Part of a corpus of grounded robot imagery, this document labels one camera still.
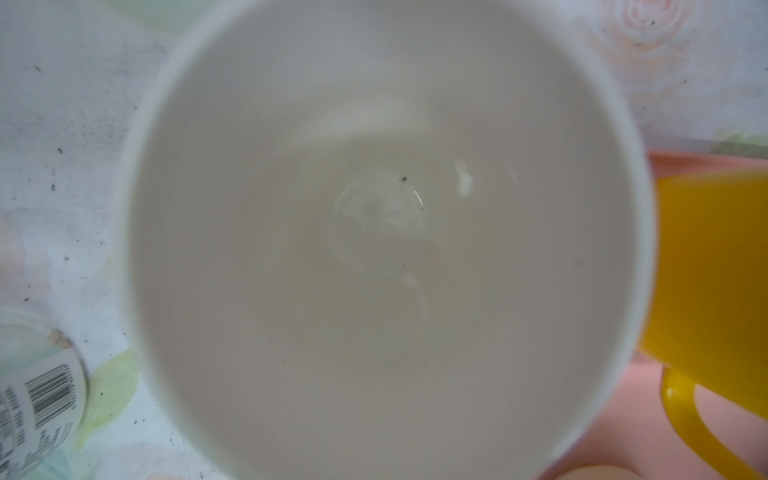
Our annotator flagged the clear glass jar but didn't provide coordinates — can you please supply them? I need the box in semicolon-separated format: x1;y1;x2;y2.
1;309;87;479

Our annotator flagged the yellow mug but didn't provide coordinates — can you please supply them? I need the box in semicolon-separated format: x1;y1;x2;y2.
639;168;767;479

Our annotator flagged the pink plastic tray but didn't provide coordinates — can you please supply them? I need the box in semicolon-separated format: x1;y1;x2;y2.
546;151;767;479

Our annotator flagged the red inside white mug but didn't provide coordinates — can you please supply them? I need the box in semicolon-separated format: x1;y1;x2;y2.
554;465;643;480

